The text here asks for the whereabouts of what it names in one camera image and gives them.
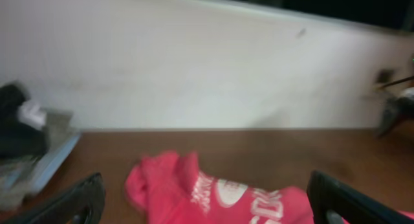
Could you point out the white folded garment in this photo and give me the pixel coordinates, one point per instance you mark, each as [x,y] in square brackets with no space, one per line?
[31,114]

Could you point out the red t-shirt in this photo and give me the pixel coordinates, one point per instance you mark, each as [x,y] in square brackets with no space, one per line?
[171,188]

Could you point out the light blue folded garment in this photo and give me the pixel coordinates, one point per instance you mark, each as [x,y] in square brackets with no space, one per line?
[29,176]

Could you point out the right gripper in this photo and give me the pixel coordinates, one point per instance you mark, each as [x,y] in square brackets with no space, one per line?
[397,108]

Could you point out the olive folded garment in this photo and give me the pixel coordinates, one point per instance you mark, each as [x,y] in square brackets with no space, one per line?
[56,123]

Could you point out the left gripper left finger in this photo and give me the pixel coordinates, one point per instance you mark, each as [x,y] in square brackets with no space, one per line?
[82,203]

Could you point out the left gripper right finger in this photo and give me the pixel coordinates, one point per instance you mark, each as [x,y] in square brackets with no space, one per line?
[332,201]

